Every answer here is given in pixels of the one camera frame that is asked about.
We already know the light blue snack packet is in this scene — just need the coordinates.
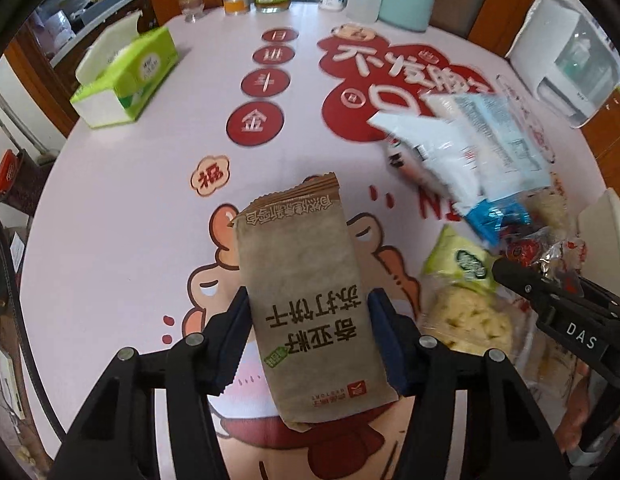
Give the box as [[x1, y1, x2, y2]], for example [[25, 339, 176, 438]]
[[430, 92, 556, 196]]

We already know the small glass jar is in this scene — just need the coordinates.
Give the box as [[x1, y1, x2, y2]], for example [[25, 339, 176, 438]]
[[178, 0, 205, 23]]

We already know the clear red print snack packet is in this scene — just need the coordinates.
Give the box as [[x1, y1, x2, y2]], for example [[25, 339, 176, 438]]
[[540, 239, 587, 292]]

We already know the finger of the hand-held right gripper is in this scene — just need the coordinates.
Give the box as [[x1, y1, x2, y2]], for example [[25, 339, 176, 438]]
[[491, 258, 582, 314]]

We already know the white plastic bin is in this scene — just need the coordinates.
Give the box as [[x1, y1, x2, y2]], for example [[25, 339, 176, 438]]
[[577, 187, 620, 306]]

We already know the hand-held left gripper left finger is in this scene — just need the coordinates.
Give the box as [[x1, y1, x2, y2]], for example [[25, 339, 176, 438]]
[[50, 287, 255, 480]]

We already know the white countertop appliance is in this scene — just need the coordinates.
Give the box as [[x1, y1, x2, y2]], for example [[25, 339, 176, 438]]
[[505, 0, 620, 129]]

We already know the brown cracker packet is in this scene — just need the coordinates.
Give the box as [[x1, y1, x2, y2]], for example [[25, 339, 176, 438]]
[[229, 172, 399, 432]]

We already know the green snack packet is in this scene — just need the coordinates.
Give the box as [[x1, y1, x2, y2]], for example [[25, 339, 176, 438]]
[[421, 225, 498, 291]]

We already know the clear rice cracker packet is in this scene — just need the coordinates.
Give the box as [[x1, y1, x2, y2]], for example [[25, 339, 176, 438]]
[[422, 285, 513, 356]]

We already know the blue foil snack packet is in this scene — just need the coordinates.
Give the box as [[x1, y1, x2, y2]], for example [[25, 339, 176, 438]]
[[462, 195, 533, 248]]

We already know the black cable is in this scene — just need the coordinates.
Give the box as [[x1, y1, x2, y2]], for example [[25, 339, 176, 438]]
[[0, 207, 53, 441]]

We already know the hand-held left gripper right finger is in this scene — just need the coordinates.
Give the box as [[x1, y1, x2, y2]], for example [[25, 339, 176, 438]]
[[367, 287, 571, 480]]

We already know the teal canister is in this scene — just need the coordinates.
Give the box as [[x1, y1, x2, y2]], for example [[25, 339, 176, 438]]
[[379, 0, 438, 32]]

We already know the printed pink tablecloth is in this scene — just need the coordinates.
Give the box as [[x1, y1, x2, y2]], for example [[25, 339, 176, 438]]
[[17, 2, 611, 480]]

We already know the red box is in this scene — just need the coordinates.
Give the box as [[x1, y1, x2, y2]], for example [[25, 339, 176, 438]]
[[0, 150, 23, 197]]

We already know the white snack packet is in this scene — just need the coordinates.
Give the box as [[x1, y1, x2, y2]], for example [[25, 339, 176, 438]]
[[367, 110, 486, 216]]

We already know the green tissue box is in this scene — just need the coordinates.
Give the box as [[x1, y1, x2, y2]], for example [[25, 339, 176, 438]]
[[70, 14, 179, 129]]

